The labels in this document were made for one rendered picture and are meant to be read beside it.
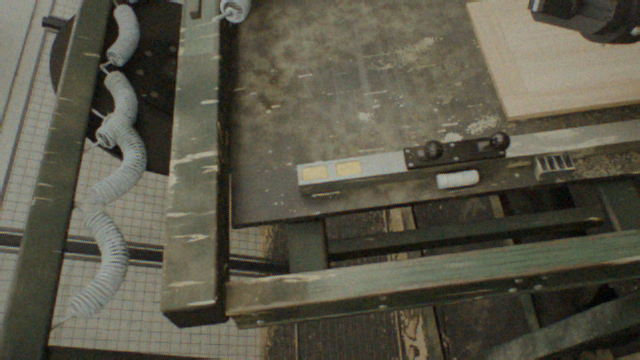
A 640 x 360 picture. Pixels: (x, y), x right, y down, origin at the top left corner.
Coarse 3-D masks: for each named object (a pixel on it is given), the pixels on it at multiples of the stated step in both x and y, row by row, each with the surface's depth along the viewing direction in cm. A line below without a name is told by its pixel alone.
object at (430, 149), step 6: (426, 144) 93; (432, 144) 92; (438, 144) 92; (420, 150) 104; (426, 150) 93; (432, 150) 92; (438, 150) 92; (444, 150) 93; (420, 156) 103; (426, 156) 94; (432, 156) 93; (438, 156) 93
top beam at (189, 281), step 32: (192, 32) 123; (224, 32) 128; (192, 64) 118; (224, 64) 123; (192, 96) 112; (224, 96) 118; (192, 128) 108; (224, 128) 113; (192, 160) 103; (224, 160) 109; (192, 192) 99; (224, 192) 105; (192, 224) 96; (224, 224) 101; (192, 256) 92; (224, 256) 98; (192, 288) 89; (192, 320) 92; (224, 320) 93
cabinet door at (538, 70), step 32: (512, 0) 130; (480, 32) 125; (512, 32) 125; (544, 32) 124; (576, 32) 123; (512, 64) 119; (544, 64) 118; (576, 64) 117; (608, 64) 116; (512, 96) 114; (544, 96) 113; (576, 96) 112; (608, 96) 111
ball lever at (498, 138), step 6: (498, 132) 93; (504, 132) 93; (492, 138) 93; (498, 138) 92; (504, 138) 92; (480, 144) 103; (486, 144) 101; (492, 144) 93; (498, 144) 92; (504, 144) 92; (480, 150) 103; (486, 150) 103; (498, 150) 93
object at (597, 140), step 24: (528, 144) 104; (552, 144) 104; (576, 144) 103; (600, 144) 103; (624, 144) 103; (384, 168) 105; (432, 168) 104; (456, 168) 105; (480, 168) 106; (312, 192) 108
